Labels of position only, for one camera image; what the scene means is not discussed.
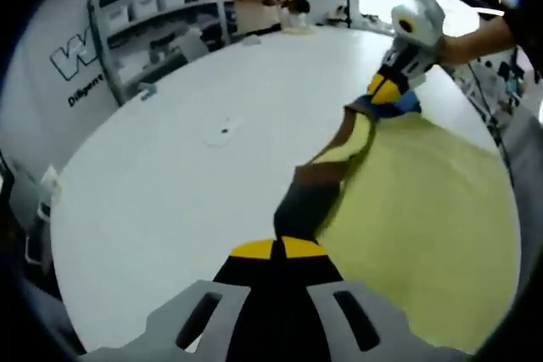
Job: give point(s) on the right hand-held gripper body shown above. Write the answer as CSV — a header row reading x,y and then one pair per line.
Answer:
x,y
418,23

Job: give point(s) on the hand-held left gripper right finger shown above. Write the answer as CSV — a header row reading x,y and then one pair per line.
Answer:
x,y
314,268

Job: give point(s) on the grey mesh office chair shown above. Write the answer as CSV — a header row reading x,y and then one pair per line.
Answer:
x,y
526,146

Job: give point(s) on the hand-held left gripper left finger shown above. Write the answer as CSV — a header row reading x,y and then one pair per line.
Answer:
x,y
250,268

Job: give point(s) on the yellow garment with coloured sleeves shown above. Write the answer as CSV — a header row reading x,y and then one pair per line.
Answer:
x,y
424,209

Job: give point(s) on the grey metal storage shelf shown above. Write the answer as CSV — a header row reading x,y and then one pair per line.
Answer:
x,y
161,40

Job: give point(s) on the beige cloth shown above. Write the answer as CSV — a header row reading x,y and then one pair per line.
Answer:
x,y
299,31

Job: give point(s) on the grey chair back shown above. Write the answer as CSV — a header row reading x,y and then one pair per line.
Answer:
x,y
188,45

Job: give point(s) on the white cup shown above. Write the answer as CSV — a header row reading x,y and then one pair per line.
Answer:
x,y
52,177

